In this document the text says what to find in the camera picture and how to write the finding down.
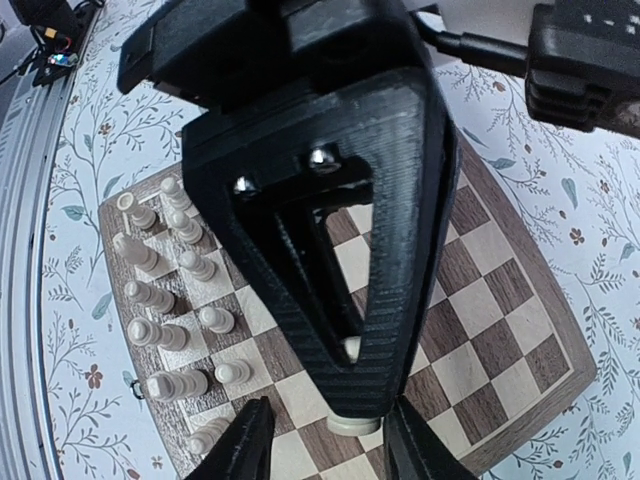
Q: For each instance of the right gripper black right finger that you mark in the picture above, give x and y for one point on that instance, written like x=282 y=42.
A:
x=412 y=450

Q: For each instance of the light chess bishop piece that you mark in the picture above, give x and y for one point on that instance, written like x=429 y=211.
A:
x=203 y=439

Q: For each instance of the light chess king piece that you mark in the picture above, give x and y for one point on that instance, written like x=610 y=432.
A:
x=169 y=386

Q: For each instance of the light chess queen piece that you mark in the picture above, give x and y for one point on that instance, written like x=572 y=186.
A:
x=142 y=332

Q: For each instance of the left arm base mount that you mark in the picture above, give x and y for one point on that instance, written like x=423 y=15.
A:
x=60 y=31

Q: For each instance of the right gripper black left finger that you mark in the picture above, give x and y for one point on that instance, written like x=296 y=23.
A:
x=244 y=450

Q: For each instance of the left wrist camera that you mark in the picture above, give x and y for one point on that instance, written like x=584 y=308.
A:
x=580 y=63

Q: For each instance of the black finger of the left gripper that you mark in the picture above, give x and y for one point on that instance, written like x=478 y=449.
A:
x=266 y=177

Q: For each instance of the floral patterned table mat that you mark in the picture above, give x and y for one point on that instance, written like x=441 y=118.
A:
x=578 y=195

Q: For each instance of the front aluminium rail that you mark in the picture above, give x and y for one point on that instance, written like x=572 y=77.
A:
x=31 y=121

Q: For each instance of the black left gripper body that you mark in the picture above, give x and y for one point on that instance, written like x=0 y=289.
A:
x=226 y=54

